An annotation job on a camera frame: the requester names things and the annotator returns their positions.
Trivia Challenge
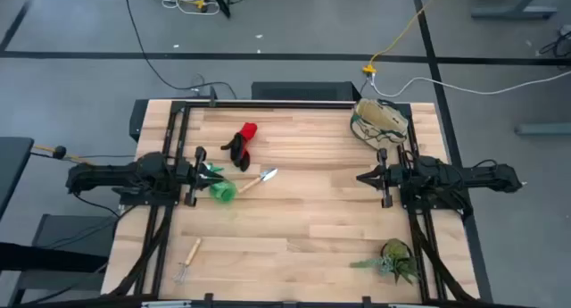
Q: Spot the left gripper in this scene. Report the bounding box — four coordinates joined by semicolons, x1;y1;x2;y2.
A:
176;146;226;208

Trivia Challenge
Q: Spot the artificial potted succulent plant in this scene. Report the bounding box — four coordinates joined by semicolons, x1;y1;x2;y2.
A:
349;237;420;286

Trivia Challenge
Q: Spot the black floor cable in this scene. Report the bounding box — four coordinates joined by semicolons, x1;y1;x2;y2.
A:
123;0;238;100

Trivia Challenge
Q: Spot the black ventilated case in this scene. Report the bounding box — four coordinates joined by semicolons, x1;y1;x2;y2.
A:
251;80;362;102

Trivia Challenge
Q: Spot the black cable sleeve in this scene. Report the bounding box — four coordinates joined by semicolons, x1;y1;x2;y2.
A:
106;204;175;299
408;209;475;303

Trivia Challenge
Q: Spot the grey desk foot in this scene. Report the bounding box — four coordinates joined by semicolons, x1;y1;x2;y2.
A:
515;122;571;137

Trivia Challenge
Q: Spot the green plastic spray bottle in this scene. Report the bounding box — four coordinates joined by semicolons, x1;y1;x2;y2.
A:
205;162;238;205

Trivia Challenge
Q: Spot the white cable coil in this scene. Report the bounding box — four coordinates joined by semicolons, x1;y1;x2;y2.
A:
160;0;221;16

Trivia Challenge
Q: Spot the wooden handled metal trowel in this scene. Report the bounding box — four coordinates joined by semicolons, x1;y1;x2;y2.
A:
236;167;279;195

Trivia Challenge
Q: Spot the red and black gardening glove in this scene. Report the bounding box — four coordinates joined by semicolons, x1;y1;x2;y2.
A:
219;121;259;173

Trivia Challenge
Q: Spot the black desk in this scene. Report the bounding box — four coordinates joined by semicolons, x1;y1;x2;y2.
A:
0;137;35;220

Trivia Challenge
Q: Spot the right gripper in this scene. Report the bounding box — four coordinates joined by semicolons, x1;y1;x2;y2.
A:
355;147;402;210

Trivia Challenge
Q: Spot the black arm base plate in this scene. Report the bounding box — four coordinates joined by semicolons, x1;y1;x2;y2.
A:
118;186;179;207
399;189;469;213

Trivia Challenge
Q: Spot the wooden handled hand rake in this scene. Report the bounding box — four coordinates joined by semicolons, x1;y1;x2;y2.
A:
172;237;203;286

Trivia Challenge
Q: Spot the black beam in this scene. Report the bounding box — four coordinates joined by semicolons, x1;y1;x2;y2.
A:
0;241;111;273

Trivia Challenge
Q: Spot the black cable bundle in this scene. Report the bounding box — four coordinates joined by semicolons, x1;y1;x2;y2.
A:
538;24;571;59

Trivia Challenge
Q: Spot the beige gardening bag green trim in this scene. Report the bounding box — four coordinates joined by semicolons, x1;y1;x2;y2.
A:
350;97;410;152

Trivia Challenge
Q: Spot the grey desk leg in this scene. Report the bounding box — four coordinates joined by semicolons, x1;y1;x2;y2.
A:
470;0;558;20

